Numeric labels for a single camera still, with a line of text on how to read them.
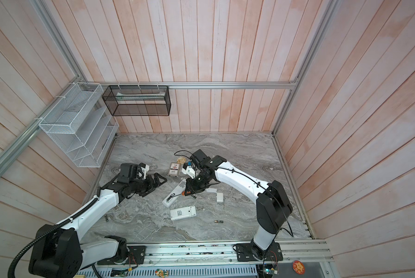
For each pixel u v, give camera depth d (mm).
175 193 900
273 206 445
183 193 777
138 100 1050
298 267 703
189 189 717
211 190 912
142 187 792
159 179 765
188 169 752
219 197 903
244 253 732
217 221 817
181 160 1046
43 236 394
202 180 686
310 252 746
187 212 845
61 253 397
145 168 810
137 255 732
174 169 1004
